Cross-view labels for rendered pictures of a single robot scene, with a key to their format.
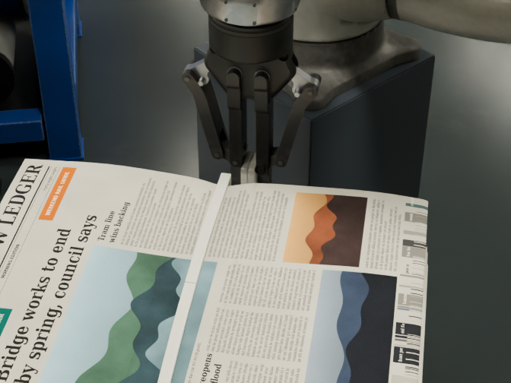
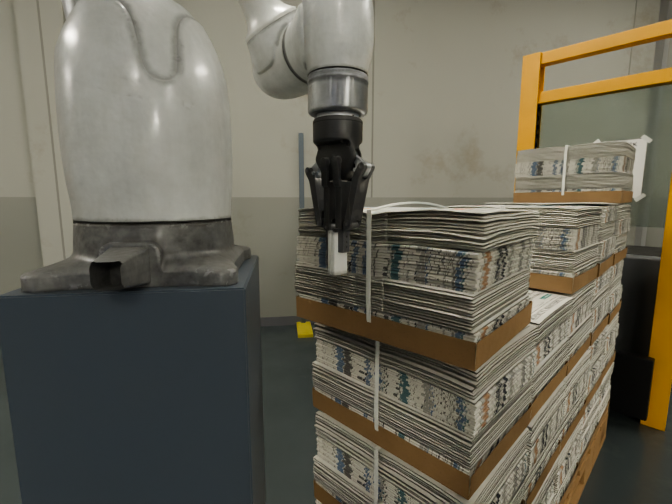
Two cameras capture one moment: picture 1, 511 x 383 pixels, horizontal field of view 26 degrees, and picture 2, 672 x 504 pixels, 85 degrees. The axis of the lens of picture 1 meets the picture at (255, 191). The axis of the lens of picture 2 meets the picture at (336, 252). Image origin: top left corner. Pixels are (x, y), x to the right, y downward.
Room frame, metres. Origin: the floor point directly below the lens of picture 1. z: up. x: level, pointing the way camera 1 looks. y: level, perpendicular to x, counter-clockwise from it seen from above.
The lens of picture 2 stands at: (1.34, 0.31, 1.08)
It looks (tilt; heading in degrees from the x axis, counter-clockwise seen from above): 8 degrees down; 213
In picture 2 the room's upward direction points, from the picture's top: straight up
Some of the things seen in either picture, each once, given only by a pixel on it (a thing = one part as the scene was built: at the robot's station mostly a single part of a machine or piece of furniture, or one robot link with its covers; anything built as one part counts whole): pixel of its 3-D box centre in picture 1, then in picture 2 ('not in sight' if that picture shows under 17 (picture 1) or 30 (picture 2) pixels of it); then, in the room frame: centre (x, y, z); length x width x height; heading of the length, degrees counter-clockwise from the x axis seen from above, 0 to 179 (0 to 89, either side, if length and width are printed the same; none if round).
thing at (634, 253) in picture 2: not in sight; (595, 312); (-1.32, 0.47, 0.40); 0.70 x 0.55 x 0.80; 78
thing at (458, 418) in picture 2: not in sight; (492, 414); (0.18, 0.15, 0.42); 1.17 x 0.39 x 0.83; 168
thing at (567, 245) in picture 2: not in sight; (518, 242); (0.06, 0.17, 0.95); 0.38 x 0.29 x 0.23; 77
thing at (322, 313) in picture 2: not in sight; (367, 299); (0.63, -0.06, 0.86); 0.29 x 0.16 x 0.04; 171
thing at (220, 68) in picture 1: (251, 52); (337, 149); (0.85, 0.00, 1.15); 0.08 x 0.07 x 0.09; 78
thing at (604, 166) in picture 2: not in sight; (562, 298); (-0.53, 0.30, 0.65); 0.39 x 0.30 x 1.29; 78
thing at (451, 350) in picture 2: not in sight; (463, 320); (0.67, 0.16, 0.86); 0.29 x 0.16 x 0.04; 171
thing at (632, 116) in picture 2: not in sight; (598, 160); (-0.97, 0.39, 1.28); 0.57 x 0.01 x 0.65; 78
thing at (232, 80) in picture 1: (237, 112); (343, 194); (0.86, 0.02, 1.08); 0.04 x 0.01 x 0.11; 168
